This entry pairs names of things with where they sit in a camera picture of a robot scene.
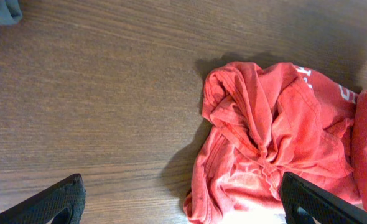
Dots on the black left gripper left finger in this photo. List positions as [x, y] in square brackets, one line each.
[63, 202]

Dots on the red orange t-shirt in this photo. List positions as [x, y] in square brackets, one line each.
[265, 122]

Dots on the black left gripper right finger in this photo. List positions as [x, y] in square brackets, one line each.
[305, 202]

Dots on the folded grey garment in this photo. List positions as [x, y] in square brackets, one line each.
[10, 12]

